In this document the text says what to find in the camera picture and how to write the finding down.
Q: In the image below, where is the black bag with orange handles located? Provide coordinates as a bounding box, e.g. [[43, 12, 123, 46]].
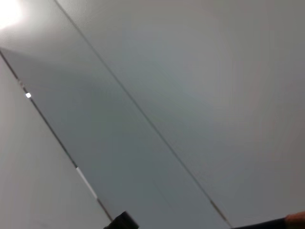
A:
[[230, 211, 305, 229]]

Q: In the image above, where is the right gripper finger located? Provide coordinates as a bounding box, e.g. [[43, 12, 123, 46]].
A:
[[102, 210, 139, 229]]

